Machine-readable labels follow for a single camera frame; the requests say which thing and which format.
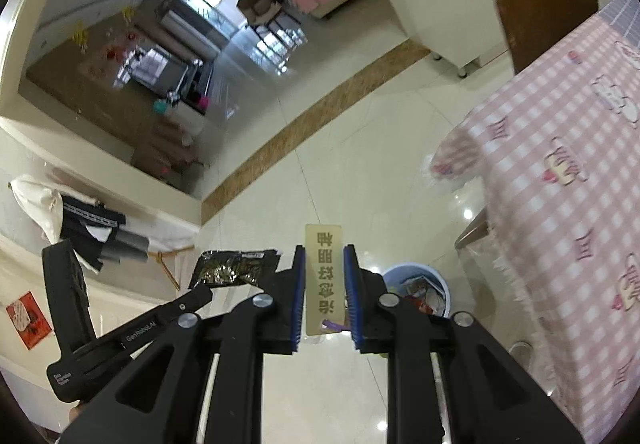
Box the beige medicine box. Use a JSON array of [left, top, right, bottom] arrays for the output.
[[304, 224, 346, 337]]

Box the dark foil snack wrapper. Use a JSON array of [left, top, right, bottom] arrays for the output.
[[189, 249, 281, 289]]

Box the blue plastic trash bin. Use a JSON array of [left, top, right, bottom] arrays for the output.
[[383, 262, 452, 318]]

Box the trash inside bin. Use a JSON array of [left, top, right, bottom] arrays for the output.
[[401, 276, 446, 316]]

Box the wooden drying rack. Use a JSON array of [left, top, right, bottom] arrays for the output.
[[148, 245, 195, 292]]

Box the pink checkered tablecloth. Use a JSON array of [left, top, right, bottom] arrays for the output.
[[431, 0, 639, 443]]

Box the brown wooden chair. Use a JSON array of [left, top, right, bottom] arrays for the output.
[[495, 0, 599, 73]]

